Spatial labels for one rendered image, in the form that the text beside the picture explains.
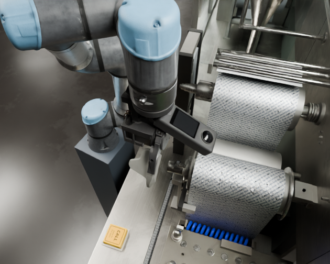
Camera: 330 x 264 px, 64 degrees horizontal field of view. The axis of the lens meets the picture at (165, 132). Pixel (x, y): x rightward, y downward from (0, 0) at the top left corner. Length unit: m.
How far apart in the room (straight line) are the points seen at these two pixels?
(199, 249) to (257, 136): 0.41
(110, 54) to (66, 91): 2.28
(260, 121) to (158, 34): 0.58
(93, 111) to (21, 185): 1.43
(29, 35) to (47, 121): 2.38
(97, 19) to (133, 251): 0.84
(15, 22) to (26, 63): 3.18
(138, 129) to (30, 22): 0.23
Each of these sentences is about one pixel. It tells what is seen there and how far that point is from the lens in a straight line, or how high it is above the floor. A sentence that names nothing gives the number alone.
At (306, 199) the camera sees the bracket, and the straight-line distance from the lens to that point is 0.79.
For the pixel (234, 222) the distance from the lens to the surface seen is 0.89.
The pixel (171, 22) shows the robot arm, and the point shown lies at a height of 1.77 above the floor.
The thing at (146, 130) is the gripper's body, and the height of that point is 1.56.
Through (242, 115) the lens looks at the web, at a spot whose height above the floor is 1.34.
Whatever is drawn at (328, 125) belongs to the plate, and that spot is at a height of 1.37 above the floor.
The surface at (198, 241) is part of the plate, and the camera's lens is 0.94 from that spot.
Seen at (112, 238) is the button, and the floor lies 0.92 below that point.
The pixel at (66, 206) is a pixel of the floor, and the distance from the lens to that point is 2.22.
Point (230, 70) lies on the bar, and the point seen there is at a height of 1.44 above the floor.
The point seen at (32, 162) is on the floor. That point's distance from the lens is 2.54.
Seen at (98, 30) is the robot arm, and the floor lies 1.72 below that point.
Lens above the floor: 1.93
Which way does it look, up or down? 51 degrees down
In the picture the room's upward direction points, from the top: straight up
